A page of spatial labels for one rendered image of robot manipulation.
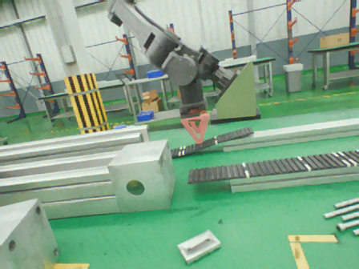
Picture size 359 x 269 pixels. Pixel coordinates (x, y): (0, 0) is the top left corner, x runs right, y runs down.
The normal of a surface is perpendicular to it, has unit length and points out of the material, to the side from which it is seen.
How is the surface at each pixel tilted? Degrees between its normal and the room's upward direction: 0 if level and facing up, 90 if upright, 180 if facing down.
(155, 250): 0
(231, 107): 90
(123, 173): 90
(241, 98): 90
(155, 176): 90
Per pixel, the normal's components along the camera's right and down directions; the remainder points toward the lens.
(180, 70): -0.14, 0.32
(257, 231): -0.18, -0.94
